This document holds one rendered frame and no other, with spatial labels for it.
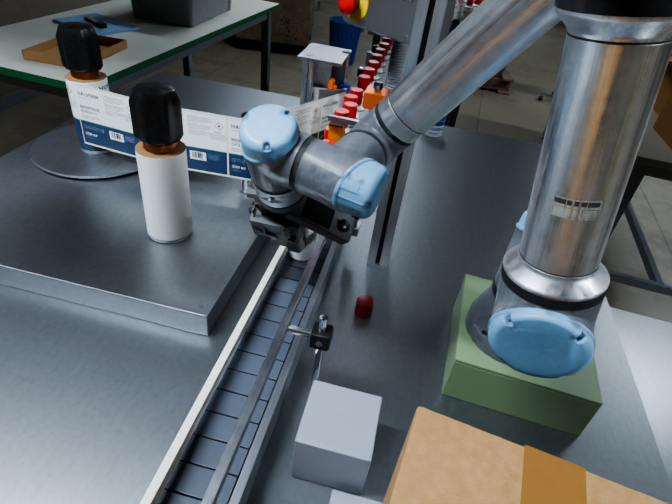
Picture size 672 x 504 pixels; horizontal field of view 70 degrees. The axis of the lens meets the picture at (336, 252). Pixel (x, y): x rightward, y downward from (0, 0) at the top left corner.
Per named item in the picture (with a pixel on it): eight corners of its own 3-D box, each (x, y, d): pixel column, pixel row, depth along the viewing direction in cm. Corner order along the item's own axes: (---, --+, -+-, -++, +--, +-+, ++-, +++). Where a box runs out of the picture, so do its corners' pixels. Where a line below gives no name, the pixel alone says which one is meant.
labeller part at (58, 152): (83, 117, 136) (82, 113, 135) (186, 138, 133) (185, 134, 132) (-1, 164, 111) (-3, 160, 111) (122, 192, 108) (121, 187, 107)
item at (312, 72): (303, 134, 142) (310, 43, 127) (345, 143, 141) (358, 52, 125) (289, 154, 131) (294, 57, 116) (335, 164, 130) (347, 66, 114)
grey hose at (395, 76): (377, 128, 104) (395, 23, 91) (393, 131, 103) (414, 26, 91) (374, 134, 101) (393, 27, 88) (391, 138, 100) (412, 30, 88)
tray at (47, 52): (76, 39, 215) (75, 30, 213) (127, 48, 213) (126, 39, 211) (23, 59, 188) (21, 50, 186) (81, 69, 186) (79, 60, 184)
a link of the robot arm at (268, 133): (283, 161, 57) (221, 135, 58) (292, 206, 67) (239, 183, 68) (314, 113, 59) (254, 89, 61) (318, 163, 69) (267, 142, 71)
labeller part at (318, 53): (311, 45, 127) (311, 41, 126) (352, 53, 126) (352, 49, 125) (296, 59, 116) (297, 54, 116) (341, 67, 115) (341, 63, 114)
